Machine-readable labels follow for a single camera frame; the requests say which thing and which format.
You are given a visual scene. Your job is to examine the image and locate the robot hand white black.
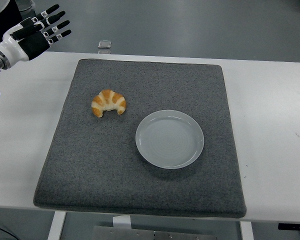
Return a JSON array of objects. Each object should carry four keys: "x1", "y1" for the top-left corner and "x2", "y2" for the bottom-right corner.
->
[{"x1": 0, "y1": 4, "x2": 73, "y2": 62}]

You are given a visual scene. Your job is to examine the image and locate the croissant bread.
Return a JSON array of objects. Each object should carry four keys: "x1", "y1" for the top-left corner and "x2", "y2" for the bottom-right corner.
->
[{"x1": 91, "y1": 89, "x2": 128, "y2": 118}]

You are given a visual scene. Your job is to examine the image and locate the grey round plate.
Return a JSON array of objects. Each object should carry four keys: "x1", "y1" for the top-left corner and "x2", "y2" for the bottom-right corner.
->
[{"x1": 135, "y1": 109, "x2": 205, "y2": 170}]

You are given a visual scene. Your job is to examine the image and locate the grey metal plate with screws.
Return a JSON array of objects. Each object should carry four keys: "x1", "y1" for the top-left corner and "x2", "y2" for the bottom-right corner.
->
[{"x1": 92, "y1": 225, "x2": 218, "y2": 240}]

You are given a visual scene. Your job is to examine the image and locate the person's leg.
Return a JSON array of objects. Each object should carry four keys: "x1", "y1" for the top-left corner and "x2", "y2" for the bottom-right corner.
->
[{"x1": 0, "y1": 0, "x2": 24, "y2": 48}]

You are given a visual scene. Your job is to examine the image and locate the grey felt mat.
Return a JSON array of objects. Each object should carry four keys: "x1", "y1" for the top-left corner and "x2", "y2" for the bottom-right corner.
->
[{"x1": 32, "y1": 58, "x2": 248, "y2": 219}]

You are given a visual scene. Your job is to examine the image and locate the white table leg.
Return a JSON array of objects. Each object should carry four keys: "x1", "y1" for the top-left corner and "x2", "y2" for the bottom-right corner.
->
[
  {"x1": 239, "y1": 221, "x2": 255, "y2": 240},
  {"x1": 46, "y1": 211, "x2": 67, "y2": 240}
]

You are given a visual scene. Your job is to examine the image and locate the black bar under table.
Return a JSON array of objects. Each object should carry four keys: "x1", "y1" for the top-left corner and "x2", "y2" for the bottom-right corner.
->
[{"x1": 277, "y1": 222, "x2": 300, "y2": 231}]

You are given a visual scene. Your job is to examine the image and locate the black floor cable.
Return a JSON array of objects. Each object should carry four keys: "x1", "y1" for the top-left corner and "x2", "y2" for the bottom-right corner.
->
[{"x1": 0, "y1": 223, "x2": 18, "y2": 240}]

